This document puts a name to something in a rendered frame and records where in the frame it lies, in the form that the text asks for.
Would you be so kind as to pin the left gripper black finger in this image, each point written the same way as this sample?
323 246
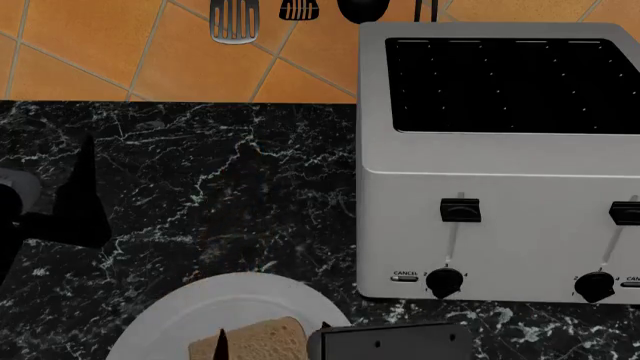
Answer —
82 213

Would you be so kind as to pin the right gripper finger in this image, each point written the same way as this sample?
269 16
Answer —
325 325
221 348

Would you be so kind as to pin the white round plate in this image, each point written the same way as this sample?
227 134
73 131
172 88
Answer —
210 307

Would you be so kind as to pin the slice of bread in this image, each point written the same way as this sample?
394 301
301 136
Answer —
265 339

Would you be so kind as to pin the silver cancel button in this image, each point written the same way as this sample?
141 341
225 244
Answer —
404 278
631 284

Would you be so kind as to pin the black toaster dial knob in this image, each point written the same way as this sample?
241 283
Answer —
594 288
444 283

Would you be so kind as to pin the black toaster lever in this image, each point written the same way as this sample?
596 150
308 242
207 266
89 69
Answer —
460 210
626 213

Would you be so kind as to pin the silver four-slot toaster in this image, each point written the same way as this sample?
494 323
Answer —
500 161

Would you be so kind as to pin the silver slotted spatula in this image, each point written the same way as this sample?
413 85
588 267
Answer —
234 33

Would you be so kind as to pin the small black slotted spatula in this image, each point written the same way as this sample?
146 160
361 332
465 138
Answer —
298 11

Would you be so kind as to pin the black ladle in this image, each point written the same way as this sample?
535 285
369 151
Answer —
363 10

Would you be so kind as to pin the black utensil with two prongs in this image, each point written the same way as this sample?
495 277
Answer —
417 9

